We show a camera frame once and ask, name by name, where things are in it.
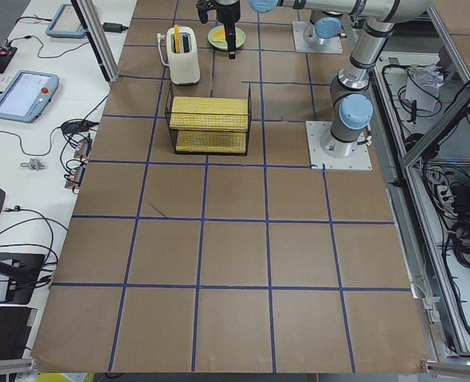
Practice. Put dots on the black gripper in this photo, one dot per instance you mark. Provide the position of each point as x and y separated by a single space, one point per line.
227 13

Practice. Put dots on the cream white toaster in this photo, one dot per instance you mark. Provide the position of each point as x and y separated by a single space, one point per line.
184 66

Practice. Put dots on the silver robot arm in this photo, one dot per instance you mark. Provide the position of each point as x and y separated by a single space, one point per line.
353 111
322 26

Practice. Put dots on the yellow toast slice in toaster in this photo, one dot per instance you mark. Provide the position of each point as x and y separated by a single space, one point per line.
177 42

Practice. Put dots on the light green plate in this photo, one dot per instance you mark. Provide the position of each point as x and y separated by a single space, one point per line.
240 40

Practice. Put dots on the yellow toast slice on plate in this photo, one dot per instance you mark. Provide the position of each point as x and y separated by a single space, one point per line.
218 34

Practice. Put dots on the black power adapter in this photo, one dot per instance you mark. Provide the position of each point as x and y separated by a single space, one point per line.
114 27

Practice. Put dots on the far blue teach pendant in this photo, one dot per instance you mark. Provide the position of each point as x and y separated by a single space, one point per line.
65 24

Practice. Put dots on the blue teach pendant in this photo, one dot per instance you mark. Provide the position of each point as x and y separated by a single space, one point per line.
65 24
27 95

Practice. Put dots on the near blue teach pendant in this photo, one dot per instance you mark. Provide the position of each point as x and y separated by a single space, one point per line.
27 95

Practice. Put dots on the small metal clamp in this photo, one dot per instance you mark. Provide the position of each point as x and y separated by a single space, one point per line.
34 164

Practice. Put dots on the black monitor stand base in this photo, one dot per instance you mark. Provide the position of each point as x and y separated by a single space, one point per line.
19 273

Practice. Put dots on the black wire basket rack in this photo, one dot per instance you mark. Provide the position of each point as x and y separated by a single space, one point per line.
208 125

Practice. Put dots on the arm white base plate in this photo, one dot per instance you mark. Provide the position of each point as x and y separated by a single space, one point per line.
334 46
327 153

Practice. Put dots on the aluminium frame post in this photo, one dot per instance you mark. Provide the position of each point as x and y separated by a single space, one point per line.
90 22

